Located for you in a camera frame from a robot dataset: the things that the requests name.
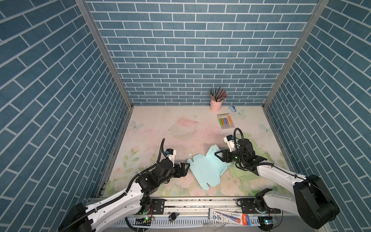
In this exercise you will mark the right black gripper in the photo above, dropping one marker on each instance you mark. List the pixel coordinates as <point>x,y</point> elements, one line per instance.
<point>223,155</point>

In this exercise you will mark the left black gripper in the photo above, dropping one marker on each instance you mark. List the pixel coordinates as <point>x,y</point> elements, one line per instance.
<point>177,166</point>

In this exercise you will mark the light blue paper box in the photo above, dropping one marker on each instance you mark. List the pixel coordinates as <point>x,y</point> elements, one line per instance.
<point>207,169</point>

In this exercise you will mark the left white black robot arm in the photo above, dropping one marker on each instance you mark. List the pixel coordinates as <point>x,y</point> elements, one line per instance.
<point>132,200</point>

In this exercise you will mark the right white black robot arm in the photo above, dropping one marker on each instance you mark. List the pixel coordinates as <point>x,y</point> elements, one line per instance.
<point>308,196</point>

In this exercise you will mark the light green flat paper box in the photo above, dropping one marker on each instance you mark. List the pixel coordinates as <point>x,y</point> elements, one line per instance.
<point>249,176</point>

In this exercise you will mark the pack of coloured markers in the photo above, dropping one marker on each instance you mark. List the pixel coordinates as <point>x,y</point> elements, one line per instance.
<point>225,121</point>

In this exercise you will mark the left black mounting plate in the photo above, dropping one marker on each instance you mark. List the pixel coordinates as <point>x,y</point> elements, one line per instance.
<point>152,206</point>

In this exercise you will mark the black mounting plate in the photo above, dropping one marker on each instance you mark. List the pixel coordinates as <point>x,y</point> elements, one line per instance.
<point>249,206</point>
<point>152,206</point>

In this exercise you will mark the small black knob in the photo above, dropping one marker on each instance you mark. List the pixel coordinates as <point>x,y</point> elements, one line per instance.
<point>172,217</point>

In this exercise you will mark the pink pencil cup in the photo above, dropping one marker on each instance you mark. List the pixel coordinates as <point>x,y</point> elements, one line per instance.
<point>215,106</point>

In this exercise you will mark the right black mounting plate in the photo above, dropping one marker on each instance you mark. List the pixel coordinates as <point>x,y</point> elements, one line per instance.
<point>249,206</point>

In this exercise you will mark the white red blue package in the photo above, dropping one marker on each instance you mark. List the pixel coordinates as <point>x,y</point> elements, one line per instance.
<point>229,217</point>

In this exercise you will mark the coloured pencils bundle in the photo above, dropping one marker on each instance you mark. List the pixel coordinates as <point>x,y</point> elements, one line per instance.
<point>218,94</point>

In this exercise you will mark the left green circuit board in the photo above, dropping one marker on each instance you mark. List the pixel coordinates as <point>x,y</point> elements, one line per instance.
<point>142,221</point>

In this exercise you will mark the right green lit device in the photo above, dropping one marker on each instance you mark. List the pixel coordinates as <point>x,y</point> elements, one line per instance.
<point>266,223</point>

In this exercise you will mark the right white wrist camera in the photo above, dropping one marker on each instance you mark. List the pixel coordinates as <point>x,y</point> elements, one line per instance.
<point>229,140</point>

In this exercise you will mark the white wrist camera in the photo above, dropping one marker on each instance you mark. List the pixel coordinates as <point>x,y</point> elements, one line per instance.
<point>170,154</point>
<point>229,140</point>

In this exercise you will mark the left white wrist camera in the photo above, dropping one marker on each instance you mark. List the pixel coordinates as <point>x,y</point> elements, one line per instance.
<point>170,154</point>

